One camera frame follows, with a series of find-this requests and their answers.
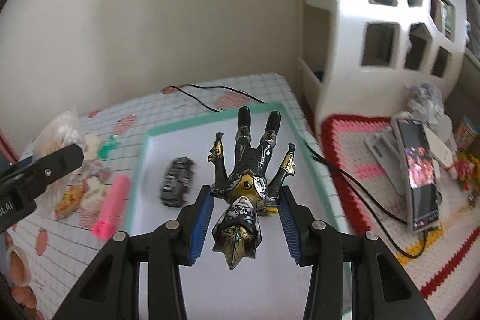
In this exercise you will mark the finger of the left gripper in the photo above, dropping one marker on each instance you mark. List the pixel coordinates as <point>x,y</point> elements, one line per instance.
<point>30,178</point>

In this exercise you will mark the green rubber lizard toy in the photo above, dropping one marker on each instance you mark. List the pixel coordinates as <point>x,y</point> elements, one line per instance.
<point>107,147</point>

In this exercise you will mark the grey phone stand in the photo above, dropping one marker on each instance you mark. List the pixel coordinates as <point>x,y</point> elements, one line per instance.
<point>388,149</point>

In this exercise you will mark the checked fruit print bedsheet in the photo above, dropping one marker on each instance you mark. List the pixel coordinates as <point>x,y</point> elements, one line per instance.
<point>153,130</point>

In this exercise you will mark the yellow red small toy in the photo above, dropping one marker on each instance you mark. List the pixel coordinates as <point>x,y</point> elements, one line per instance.
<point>467,167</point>

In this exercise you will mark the pastel rainbow fuzzy scrunchie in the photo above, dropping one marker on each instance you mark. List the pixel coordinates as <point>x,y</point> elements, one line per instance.
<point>100,171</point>

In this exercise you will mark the bag of cotton swabs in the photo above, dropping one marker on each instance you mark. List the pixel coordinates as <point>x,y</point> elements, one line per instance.
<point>64,130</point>

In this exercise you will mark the pink hair roller clip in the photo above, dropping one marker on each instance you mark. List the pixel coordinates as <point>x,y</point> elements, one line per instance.
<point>113,206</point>

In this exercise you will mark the person's left hand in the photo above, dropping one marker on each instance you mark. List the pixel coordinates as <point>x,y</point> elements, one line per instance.
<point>15,270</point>

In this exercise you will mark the white cutout headboard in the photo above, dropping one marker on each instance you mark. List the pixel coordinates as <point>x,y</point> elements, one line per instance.
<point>378,48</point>

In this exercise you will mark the crumpled grey tissue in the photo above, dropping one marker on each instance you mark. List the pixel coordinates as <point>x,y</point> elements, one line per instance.
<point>424,101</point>

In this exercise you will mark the cream lace scrunchies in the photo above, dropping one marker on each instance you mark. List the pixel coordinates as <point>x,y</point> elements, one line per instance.
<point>92,144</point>

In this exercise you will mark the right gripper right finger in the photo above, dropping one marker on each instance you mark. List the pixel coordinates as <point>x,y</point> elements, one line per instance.
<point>381,288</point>

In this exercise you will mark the black gold action figure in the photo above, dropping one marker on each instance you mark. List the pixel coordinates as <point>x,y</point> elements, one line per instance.
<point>246,190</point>

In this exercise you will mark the smartphone on stand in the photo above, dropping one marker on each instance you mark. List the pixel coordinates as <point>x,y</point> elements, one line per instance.
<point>418,170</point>

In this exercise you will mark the black toy car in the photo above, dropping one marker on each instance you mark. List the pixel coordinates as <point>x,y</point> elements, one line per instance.
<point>177,182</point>

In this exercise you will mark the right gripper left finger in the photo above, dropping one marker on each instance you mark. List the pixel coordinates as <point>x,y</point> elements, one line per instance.
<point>109,287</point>

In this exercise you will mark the white hair claw clip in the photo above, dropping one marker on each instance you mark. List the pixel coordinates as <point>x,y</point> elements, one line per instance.
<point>93,199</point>

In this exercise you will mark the yellow rice cracker packet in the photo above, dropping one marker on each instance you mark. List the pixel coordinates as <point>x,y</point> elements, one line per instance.
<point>70,201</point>

